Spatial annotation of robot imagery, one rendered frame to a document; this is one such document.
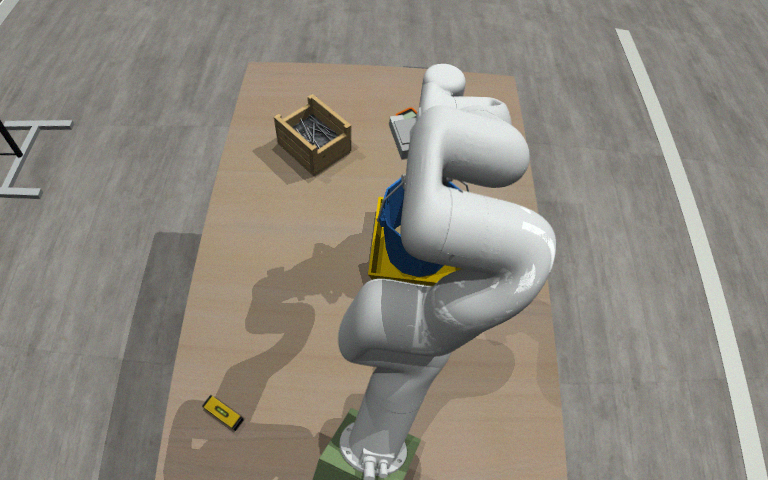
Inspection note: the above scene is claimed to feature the yellow shallow tray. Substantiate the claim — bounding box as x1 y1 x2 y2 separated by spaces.
368 197 460 286

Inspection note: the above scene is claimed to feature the wooden crate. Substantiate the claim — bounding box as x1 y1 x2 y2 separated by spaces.
274 94 351 176

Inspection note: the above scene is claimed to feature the yellow pocket level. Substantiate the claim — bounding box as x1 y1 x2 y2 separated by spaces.
202 395 244 431

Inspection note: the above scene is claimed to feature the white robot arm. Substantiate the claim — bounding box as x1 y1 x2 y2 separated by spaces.
338 64 556 480

